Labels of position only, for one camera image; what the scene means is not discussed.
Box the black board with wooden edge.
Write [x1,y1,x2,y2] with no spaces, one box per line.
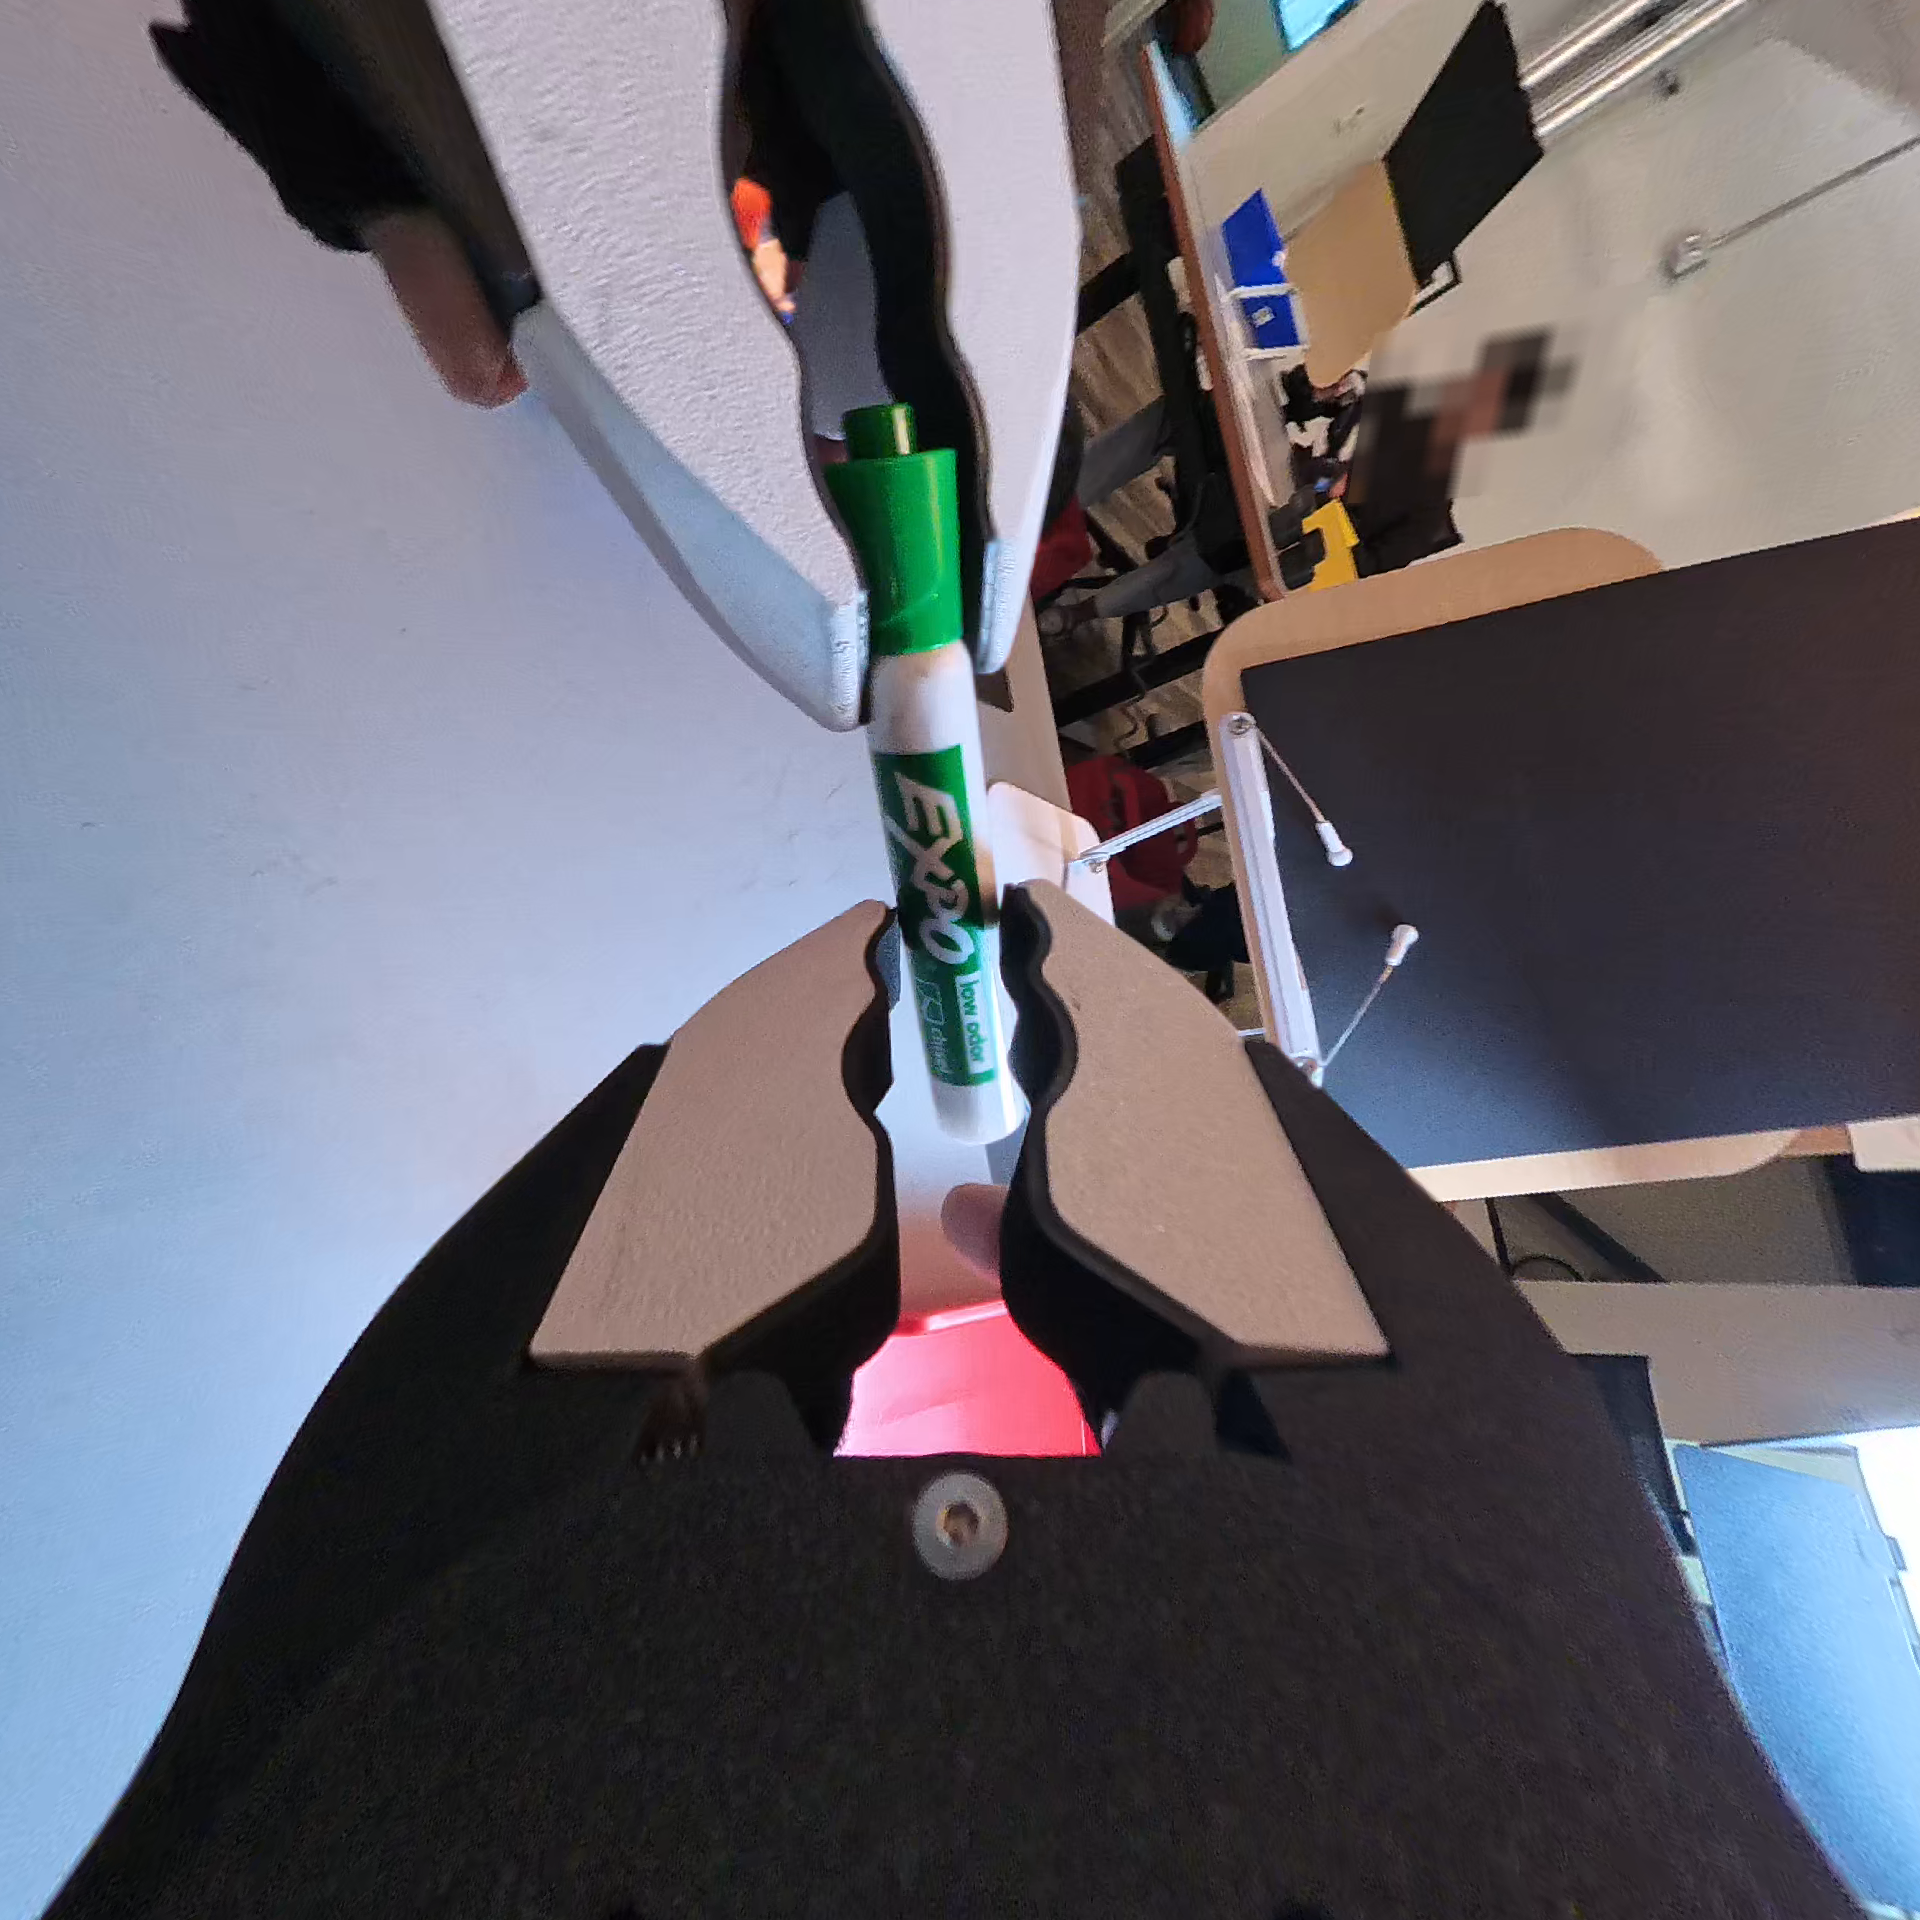
[1200,517,1920,1203]

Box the long wooden edged desk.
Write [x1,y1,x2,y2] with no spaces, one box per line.
[1132,0,1547,600]

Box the red plastic bin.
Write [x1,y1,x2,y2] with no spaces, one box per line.
[833,1303,1099,1461]

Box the small blue bin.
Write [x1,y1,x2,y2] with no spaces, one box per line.
[1219,187,1310,361]

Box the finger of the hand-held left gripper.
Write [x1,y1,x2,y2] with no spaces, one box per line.
[432,0,875,733]
[833,0,1086,672]

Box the red bag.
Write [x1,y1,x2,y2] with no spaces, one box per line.
[1063,753,1203,903]

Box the green dry erase marker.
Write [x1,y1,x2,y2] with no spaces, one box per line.
[823,403,1033,1144]

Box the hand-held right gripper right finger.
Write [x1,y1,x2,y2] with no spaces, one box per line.
[998,883,1393,1403]

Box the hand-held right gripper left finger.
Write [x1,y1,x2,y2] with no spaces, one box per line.
[529,895,905,1389]

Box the white tipped elastic cord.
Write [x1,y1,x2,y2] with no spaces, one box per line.
[1238,723,1355,872]
[1319,921,1422,1069]

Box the person's left hand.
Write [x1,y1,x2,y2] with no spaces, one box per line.
[372,209,531,409]

